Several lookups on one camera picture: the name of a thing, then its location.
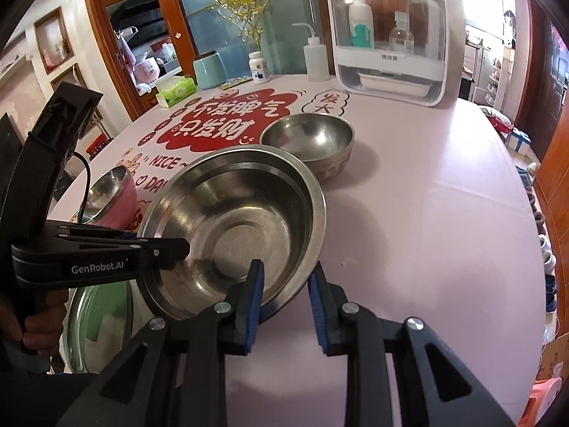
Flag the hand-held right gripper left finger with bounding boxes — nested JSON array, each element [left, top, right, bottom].
[[55, 259, 265, 427]]

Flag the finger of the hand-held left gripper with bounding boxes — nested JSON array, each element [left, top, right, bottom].
[[58, 235, 192, 273], [55, 225, 139, 243]]

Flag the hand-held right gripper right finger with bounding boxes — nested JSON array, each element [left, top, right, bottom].
[[309, 262, 519, 427]]

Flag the pink steel bowl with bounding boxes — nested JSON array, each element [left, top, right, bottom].
[[79, 165, 138, 227]]

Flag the large steel basin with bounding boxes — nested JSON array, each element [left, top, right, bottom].
[[137, 144, 327, 321]]

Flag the patterned white plate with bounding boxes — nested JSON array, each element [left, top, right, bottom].
[[67, 282, 134, 374]]

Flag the person's left forearm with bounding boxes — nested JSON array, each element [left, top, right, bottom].
[[0, 333, 112, 427]]

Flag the person's left hand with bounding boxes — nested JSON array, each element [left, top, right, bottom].
[[0, 294, 68, 359]]

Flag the red plastic basket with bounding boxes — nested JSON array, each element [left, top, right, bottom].
[[84, 136, 112, 159]]

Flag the green tissue pack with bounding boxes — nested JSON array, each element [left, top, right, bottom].
[[155, 75, 197, 108]]

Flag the pink kitchen appliance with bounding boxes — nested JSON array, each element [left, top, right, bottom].
[[133, 53, 161, 87]]

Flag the pink printed tablecloth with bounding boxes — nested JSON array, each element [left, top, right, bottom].
[[47, 73, 554, 427]]

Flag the patterned coaster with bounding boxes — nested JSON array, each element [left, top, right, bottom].
[[218, 75, 252, 90]]

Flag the teal canister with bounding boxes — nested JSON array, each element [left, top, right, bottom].
[[192, 52, 228, 90]]

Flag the white pill bottle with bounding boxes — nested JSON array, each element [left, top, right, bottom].
[[248, 51, 270, 84]]

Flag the frosted glass partition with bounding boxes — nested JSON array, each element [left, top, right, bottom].
[[171, 0, 327, 87]]

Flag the row of shoes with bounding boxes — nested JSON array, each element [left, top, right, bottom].
[[516, 164, 560, 316]]

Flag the pink plastic stool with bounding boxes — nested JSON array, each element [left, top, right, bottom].
[[527, 376, 564, 410]]

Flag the clear squeeze wash bottle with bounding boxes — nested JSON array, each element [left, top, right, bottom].
[[291, 22, 330, 83]]

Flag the cardboard box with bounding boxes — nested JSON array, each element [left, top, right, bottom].
[[538, 333, 569, 383]]

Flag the white storage box clear lid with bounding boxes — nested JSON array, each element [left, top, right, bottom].
[[326, 0, 447, 107]]

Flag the red white bag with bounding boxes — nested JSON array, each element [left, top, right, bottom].
[[478, 106, 515, 135]]

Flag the blue white box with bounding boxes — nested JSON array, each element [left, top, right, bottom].
[[507, 127, 533, 155]]

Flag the white bottle teal label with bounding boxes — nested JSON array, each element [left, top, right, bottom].
[[348, 0, 375, 49]]

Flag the white shelf rack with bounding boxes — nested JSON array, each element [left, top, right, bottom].
[[464, 9, 517, 112]]

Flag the wooden door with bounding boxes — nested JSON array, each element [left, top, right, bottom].
[[527, 0, 569, 232]]

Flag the black cable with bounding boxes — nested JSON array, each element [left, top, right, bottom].
[[71, 151, 92, 223]]

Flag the wooden wall niche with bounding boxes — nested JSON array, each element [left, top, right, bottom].
[[49, 62, 87, 95], [33, 6, 74, 76]]

